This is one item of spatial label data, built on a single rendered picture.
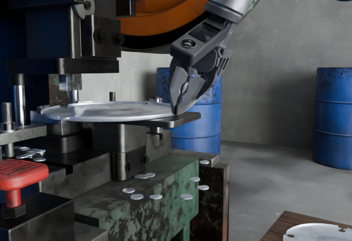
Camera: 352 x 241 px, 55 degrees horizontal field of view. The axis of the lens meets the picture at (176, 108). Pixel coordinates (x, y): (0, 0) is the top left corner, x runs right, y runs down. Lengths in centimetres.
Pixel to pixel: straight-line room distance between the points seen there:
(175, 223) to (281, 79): 326
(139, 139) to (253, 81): 334
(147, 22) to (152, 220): 61
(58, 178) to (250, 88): 353
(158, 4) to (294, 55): 294
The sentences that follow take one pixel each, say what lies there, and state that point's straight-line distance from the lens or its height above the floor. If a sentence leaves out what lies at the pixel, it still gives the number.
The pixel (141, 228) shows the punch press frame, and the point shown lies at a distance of 66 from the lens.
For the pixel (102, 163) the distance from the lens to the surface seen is 68.
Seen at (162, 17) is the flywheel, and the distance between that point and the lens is 105.
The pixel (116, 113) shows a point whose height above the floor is 78.
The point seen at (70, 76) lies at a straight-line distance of 78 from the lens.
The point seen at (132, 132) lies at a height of 74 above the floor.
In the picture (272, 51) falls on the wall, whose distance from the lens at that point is 395.
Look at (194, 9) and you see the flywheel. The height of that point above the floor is 104.
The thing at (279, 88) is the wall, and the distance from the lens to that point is 394.
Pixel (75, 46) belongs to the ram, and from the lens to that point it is 70.
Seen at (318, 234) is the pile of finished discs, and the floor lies 35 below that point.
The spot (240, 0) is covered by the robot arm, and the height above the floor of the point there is 98.
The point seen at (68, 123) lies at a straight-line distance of 74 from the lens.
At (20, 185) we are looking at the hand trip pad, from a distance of 40.
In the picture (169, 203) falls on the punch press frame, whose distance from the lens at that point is 75.
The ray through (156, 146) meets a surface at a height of 68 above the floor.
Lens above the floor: 87
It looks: 7 degrees down
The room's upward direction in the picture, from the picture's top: straight up
